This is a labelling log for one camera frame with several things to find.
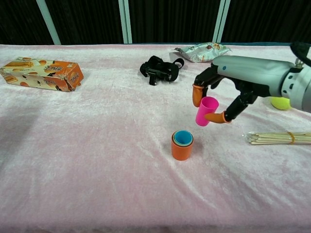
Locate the yellow plastic cup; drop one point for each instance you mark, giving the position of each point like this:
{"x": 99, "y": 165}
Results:
{"x": 174, "y": 140}

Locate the yellow-green tennis ball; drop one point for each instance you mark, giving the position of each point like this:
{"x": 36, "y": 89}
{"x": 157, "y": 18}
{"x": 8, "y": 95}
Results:
{"x": 280, "y": 104}

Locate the orange biscuit box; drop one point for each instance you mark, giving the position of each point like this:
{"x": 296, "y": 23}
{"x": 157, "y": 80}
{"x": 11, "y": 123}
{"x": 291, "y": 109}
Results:
{"x": 41, "y": 74}

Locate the light blue plastic cup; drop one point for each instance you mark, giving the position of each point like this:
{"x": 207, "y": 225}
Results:
{"x": 183, "y": 137}

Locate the white partition post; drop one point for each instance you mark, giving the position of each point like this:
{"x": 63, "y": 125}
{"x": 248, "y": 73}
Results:
{"x": 125, "y": 21}
{"x": 221, "y": 21}
{"x": 48, "y": 21}

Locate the silver snack bag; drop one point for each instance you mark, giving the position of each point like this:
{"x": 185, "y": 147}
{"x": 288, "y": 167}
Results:
{"x": 201, "y": 52}

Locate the wooden stick bundle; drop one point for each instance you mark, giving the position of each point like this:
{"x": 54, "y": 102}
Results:
{"x": 269, "y": 138}

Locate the yellow rubber band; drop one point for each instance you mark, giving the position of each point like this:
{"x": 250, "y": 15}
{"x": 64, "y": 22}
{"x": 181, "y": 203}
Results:
{"x": 291, "y": 138}

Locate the pink plastic cup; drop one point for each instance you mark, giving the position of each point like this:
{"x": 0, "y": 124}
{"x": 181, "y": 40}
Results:
{"x": 202, "y": 119}

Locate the yellow-rimmed bottle cap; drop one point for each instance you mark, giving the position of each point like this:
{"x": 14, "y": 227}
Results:
{"x": 181, "y": 153}

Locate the pink plush cloth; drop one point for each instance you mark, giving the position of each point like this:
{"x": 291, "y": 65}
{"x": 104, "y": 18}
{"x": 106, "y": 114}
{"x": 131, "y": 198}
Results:
{"x": 97, "y": 157}

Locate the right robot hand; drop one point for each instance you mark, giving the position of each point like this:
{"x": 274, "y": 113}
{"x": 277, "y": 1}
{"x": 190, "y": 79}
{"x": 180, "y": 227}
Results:
{"x": 252, "y": 72}

